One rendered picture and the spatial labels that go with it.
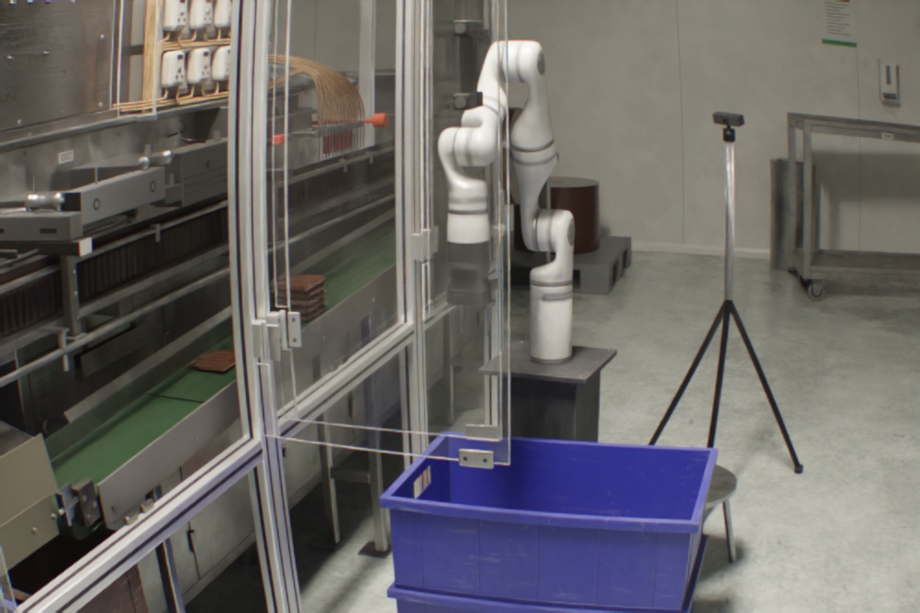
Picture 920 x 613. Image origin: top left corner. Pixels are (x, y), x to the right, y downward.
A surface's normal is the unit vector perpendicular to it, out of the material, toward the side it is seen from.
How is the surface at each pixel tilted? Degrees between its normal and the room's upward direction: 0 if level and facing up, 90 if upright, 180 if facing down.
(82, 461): 2
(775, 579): 0
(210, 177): 90
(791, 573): 0
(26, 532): 90
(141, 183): 90
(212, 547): 90
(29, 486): 79
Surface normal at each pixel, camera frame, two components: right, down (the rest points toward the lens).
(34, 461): 0.94, -0.13
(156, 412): -0.02, -0.96
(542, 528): -0.27, 0.23
